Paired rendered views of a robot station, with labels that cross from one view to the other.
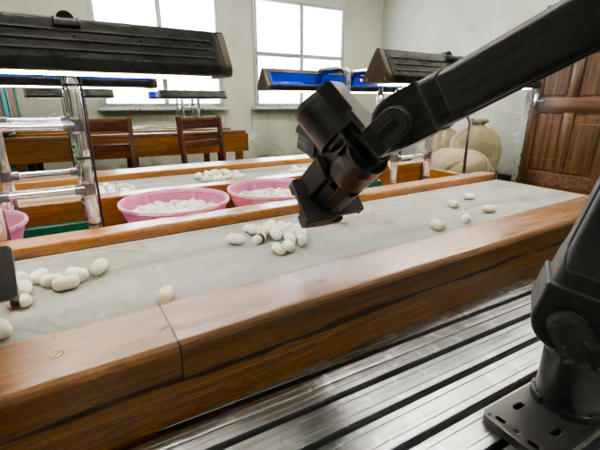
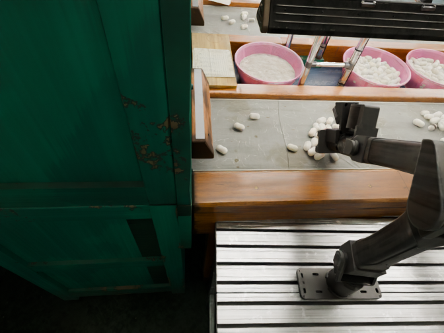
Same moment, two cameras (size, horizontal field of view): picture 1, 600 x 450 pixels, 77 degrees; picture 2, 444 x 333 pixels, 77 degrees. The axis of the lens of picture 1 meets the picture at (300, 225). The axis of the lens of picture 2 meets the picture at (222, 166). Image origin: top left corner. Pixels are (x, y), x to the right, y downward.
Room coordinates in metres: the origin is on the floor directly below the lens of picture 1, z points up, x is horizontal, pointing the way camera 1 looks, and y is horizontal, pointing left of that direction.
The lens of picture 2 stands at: (-0.25, 0.45, 1.36)
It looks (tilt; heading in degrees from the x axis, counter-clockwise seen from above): 53 degrees down; 21
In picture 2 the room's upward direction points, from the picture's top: 8 degrees clockwise
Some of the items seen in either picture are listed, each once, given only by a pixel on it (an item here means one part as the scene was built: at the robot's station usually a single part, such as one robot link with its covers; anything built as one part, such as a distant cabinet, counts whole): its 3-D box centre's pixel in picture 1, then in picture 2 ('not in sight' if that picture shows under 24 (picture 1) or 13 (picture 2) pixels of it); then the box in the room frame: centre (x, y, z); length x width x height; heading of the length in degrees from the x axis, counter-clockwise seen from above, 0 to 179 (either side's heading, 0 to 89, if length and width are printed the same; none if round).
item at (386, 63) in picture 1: (465, 71); not in sight; (1.06, -0.43, 1.08); 0.62 x 0.08 x 0.07; 122
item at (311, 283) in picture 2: not in sight; (344, 279); (0.06, 0.23, 0.71); 0.20 x 0.07 x 0.08; 119
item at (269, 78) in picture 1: (335, 81); not in sight; (1.54, -0.13, 1.08); 0.62 x 0.08 x 0.07; 122
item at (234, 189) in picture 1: (274, 202); (432, 76); (1.08, 0.07, 0.72); 0.27 x 0.27 x 0.10
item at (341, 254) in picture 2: not in sight; (355, 267); (0.07, 0.23, 0.77); 0.09 x 0.06 x 0.06; 112
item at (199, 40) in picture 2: not in sight; (212, 58); (0.58, 0.87, 0.77); 0.33 x 0.15 x 0.01; 32
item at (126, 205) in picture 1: (177, 216); (370, 74); (0.93, 0.31, 0.72); 0.27 x 0.27 x 0.10
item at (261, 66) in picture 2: not in sight; (265, 73); (0.70, 0.69, 0.71); 0.22 x 0.22 x 0.06
